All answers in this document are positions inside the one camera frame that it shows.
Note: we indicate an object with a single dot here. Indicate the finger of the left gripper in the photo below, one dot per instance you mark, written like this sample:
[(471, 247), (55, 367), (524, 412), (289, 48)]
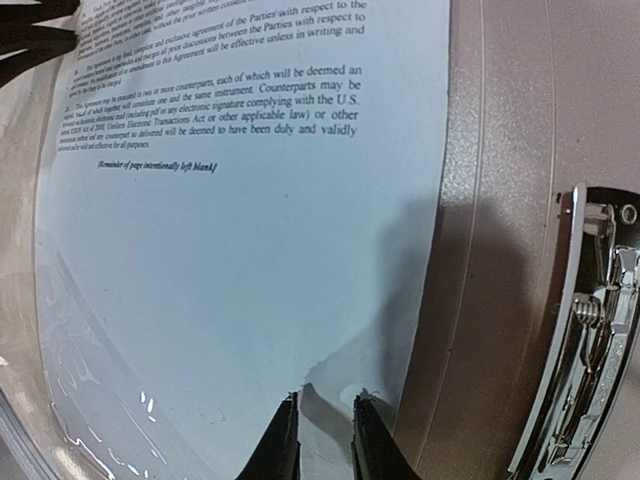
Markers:
[(24, 47), (39, 11)]

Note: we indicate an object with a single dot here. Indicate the metal folder clip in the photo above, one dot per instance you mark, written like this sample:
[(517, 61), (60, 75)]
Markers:
[(596, 328)]

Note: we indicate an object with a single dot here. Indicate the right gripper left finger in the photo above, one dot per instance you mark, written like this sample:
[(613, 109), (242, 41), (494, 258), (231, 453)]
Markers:
[(277, 454)]

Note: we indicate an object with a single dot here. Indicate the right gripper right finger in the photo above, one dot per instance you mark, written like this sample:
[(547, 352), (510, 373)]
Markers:
[(375, 455)]

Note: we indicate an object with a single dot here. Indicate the printed paper sheet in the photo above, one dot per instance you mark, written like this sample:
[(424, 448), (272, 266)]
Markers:
[(236, 202)]

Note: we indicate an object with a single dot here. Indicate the transparent plastic folder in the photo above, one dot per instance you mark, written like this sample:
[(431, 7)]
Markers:
[(541, 96)]

